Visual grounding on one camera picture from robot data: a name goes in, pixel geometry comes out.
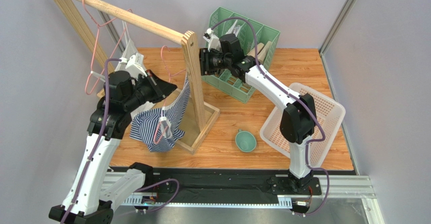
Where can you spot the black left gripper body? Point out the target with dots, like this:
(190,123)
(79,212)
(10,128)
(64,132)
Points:
(144,91)

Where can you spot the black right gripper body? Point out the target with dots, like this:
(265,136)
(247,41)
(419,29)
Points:
(206,62)

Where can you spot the blue white striped tank top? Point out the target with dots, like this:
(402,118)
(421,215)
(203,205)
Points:
(159,128)

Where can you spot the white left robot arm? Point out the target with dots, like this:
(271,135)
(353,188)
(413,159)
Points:
(86,202)

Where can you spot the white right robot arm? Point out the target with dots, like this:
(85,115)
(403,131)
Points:
(298,119)

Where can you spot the grey striped folded cloth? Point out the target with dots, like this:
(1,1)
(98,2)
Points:
(236,27)

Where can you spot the green ceramic cup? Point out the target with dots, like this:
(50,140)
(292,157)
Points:
(245,141)

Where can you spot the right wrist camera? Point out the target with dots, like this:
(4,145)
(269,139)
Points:
(213,41)

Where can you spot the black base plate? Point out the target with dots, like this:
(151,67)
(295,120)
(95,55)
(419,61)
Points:
(226,186)

